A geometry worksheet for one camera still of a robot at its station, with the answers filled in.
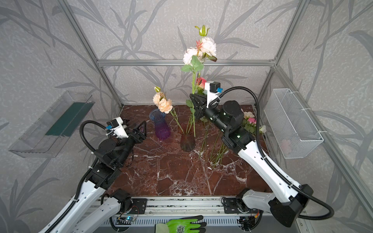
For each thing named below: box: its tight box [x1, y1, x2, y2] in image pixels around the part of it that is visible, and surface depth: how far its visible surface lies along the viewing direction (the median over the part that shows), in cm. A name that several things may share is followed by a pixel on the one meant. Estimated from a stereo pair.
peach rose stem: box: [152, 86, 186, 135], surface depth 73 cm
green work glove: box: [154, 215, 207, 233], surface depth 68 cm
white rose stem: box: [181, 24, 218, 138], surface depth 48 cm
